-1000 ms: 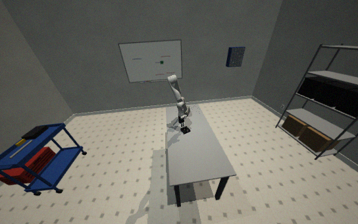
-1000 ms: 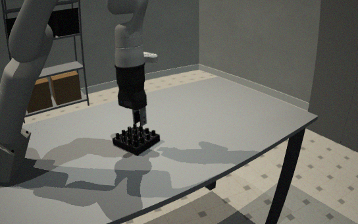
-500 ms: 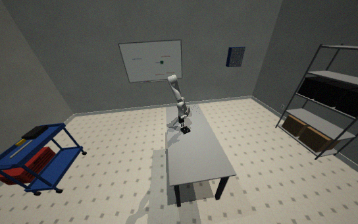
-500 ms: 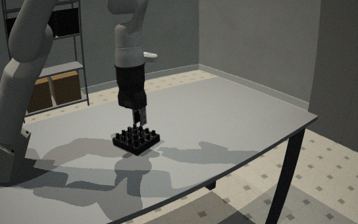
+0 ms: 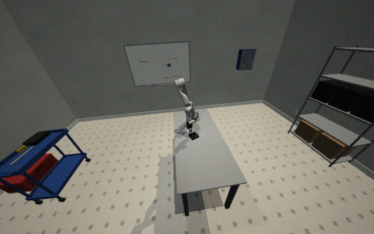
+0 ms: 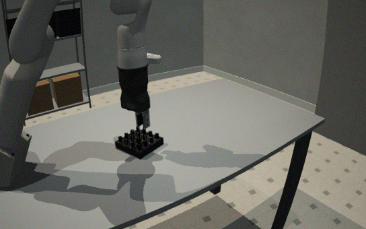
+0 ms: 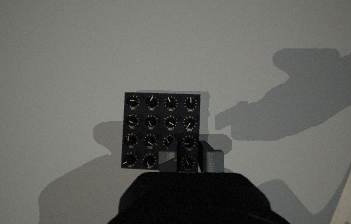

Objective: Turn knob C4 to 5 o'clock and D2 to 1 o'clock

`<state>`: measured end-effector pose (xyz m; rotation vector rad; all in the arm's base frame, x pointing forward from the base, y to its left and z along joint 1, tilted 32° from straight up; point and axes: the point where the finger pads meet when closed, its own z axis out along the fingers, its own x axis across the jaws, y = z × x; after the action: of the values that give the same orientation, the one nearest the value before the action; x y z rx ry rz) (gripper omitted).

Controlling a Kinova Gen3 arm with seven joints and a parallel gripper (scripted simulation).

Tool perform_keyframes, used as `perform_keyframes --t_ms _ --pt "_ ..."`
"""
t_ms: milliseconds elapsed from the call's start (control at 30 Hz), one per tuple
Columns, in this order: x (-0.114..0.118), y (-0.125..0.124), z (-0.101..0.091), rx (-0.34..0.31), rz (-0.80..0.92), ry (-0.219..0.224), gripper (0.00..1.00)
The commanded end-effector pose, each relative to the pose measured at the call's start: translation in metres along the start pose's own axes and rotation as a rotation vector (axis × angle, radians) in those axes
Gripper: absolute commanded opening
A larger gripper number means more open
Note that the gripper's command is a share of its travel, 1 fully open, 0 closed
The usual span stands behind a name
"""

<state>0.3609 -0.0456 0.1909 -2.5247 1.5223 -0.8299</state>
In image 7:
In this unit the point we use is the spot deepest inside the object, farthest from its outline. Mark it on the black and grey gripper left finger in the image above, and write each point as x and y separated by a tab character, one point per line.
169	159

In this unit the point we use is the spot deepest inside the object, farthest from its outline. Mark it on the black knob box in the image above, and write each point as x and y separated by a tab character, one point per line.
158	119

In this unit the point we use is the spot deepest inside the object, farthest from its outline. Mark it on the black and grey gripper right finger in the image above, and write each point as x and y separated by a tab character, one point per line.
210	160

